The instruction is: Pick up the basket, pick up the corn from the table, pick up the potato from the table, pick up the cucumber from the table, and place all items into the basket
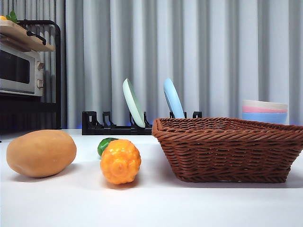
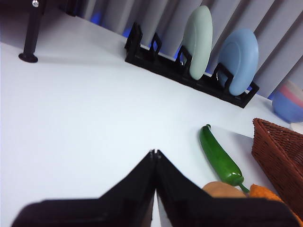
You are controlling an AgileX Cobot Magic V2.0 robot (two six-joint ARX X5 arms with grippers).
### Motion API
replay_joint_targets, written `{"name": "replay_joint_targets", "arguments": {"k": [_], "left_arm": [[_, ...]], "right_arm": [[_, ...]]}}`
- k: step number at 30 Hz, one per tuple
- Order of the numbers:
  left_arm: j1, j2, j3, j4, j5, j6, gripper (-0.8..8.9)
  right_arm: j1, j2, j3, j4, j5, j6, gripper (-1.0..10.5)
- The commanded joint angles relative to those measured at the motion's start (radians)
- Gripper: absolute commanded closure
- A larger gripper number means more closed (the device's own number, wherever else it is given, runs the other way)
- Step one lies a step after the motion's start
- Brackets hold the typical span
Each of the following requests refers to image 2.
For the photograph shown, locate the black metal shelf frame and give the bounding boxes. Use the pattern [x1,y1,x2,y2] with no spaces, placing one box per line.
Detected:
[0,0,80,63]

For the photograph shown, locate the black dish rack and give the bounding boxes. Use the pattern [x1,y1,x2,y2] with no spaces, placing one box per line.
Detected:
[124,22,260,109]

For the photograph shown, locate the green cucumber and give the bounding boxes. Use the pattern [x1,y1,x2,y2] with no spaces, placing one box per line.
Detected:
[199,124,250,193]

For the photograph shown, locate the brown wicker basket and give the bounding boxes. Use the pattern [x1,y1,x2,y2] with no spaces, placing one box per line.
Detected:
[251,117,303,219]

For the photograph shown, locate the white plate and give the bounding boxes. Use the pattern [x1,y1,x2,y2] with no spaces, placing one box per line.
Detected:
[290,122,303,133]

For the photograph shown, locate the cream bowl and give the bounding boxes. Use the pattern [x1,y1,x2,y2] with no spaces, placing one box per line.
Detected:
[286,79,303,93]

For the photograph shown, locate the light blue plate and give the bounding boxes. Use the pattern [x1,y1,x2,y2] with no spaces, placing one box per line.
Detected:
[217,28,259,96]

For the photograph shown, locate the orange corn cob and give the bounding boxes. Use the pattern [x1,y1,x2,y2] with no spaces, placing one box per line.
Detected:
[250,183,303,225]

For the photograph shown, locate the brown potato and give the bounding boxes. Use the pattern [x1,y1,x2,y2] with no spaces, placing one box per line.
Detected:
[202,181,247,198]

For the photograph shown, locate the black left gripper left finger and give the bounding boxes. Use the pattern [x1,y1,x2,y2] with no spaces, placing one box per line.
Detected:
[11,149,156,227]

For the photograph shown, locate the pale green plate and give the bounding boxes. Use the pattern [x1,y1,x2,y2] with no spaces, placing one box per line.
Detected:
[183,5,213,80]

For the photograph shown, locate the grey pleated curtain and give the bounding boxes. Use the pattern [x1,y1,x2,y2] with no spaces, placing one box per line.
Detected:
[78,0,303,100]

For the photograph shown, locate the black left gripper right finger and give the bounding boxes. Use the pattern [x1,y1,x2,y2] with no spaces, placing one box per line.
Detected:
[155,149,301,227]

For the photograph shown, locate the pink bowl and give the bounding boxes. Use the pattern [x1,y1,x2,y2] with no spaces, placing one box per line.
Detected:
[279,84,303,107]

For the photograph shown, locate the blue bowl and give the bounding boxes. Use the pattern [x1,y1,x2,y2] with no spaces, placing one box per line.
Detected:
[272,91,303,123]

